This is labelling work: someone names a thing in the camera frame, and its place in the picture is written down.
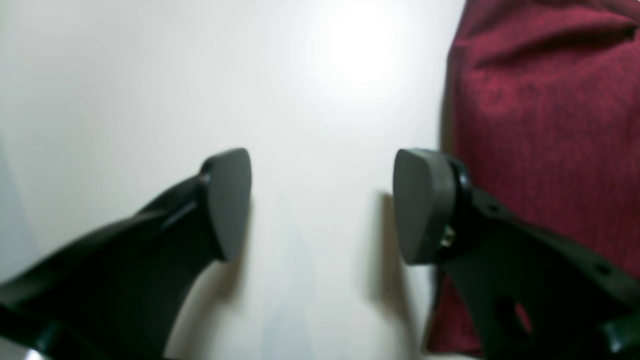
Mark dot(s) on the dark red t-shirt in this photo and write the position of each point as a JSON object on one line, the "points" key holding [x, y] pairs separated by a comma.
{"points": [[544, 101]]}

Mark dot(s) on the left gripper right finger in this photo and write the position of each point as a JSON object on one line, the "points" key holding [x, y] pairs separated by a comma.
{"points": [[531, 294]]}

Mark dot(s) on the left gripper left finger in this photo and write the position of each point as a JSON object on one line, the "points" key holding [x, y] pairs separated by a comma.
{"points": [[115, 293]]}

